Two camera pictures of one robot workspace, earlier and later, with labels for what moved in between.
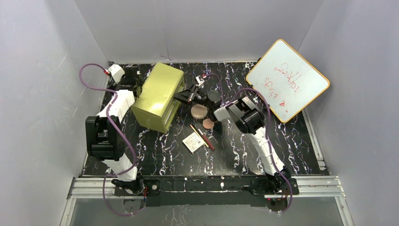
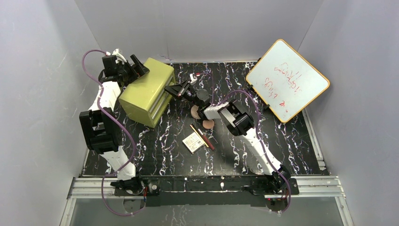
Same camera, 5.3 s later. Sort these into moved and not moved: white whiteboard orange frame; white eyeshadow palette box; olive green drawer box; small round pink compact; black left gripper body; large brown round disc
Moved: olive green drawer box; black left gripper body
Not moved: large brown round disc; small round pink compact; white eyeshadow palette box; white whiteboard orange frame
